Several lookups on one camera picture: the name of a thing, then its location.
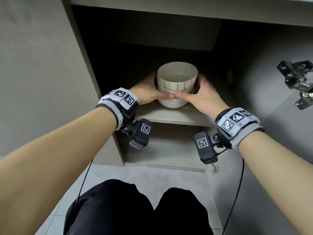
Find grey cabinet shelf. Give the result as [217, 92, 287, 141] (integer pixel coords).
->
[136, 101, 216, 127]

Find black left camera cable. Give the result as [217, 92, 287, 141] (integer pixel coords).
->
[64, 158, 94, 235]

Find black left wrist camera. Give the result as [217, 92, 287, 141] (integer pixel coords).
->
[121, 118, 153, 150]

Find cream ceramic base bowl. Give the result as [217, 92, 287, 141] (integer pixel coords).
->
[156, 90, 195, 109]

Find grey wrist strap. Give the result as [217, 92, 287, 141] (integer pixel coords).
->
[214, 108, 265, 151]
[96, 88, 140, 131]

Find person's left hand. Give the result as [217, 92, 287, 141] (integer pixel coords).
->
[129, 71, 175, 106]

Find metal cabinet hinge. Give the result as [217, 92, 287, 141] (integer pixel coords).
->
[276, 60, 313, 91]

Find grey left wrist strap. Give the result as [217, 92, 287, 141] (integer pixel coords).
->
[96, 88, 140, 131]

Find person's right hand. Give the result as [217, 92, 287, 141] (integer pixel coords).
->
[175, 73, 230, 114]

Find grey cabinet door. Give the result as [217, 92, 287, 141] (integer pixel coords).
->
[205, 41, 313, 235]

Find black right camera cable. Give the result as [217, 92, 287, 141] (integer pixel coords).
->
[216, 147, 245, 235]

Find plain cream ceramic bowl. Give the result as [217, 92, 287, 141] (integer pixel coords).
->
[157, 82, 196, 94]

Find grey cabinet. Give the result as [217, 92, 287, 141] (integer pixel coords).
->
[60, 0, 313, 172]

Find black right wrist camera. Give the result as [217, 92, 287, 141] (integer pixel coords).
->
[194, 132, 223, 164]

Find person's black trousers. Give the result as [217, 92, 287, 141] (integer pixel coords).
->
[63, 179, 214, 235]

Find metal hinge mounting plate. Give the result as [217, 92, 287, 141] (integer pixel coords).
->
[295, 91, 313, 110]

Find striped cream ceramic bowl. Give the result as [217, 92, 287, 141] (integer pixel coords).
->
[157, 62, 198, 92]

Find black camera cable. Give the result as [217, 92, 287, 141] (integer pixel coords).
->
[64, 158, 94, 235]
[216, 147, 245, 235]

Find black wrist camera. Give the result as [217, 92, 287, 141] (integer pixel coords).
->
[194, 132, 223, 164]
[121, 118, 153, 150]

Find person's left forearm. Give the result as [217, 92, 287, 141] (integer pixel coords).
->
[0, 107, 117, 235]

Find grey right wrist strap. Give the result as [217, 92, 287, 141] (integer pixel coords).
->
[214, 108, 265, 151]

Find person's right forearm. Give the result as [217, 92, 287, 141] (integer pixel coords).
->
[237, 131, 313, 235]

